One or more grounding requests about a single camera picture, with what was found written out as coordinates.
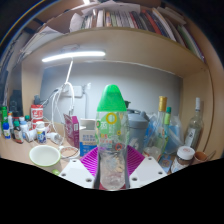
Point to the brown jar with white lid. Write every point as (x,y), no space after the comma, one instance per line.
(181,160)

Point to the small dark brown bottle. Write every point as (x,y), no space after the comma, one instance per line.
(18,134)

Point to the brown ceramic mug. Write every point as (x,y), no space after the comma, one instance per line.
(200,157)

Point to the red and white canister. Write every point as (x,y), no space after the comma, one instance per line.
(37,114)

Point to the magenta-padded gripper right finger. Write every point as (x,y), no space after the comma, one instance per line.
(150,170)

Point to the small blue and white bottle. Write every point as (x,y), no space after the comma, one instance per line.
(6,131)

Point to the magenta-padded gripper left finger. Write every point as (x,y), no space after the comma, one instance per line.
(75,171)

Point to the green glass bottle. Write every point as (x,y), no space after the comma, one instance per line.
(168,117)

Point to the white wall socket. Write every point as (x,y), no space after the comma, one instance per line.
(77,91)

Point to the magenta carton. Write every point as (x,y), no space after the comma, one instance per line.
(70,131)

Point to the white shelf light bar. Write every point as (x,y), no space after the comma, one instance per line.
(73,55)

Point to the blue and white box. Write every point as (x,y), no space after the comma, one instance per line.
(87,141)

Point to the white pill bottle blue label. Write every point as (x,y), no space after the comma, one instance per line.
(41,135)

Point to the wooden shelf unit with books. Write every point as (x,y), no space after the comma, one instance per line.
(133,43)

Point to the clear glass bottle gold cap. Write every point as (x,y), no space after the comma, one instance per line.
(162,113)

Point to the tall clear bottle white cap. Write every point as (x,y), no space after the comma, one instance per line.
(194,128)

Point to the clear bottle with green cap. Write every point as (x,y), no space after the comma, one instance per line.
(111,133)

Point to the grey shaker bottle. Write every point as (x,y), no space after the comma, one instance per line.
(137,130)

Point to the green plastic bottle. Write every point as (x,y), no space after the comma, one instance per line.
(3,115)

